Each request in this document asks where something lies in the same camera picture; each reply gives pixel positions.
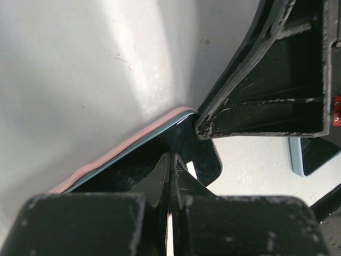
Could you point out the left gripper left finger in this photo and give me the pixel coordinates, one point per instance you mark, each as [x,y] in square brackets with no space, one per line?
[129,223]

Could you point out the black phone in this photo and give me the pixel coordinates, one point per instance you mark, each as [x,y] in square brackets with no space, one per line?
[177,136]
[315,153]

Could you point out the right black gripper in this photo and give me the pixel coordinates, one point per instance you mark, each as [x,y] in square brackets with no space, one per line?
[283,76]

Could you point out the pink phone case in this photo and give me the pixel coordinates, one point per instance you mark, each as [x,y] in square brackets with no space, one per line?
[128,145]

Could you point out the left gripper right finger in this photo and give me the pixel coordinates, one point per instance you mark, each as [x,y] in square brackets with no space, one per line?
[207,224]

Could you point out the blue phone case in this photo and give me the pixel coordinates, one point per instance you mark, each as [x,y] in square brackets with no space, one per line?
[296,156]

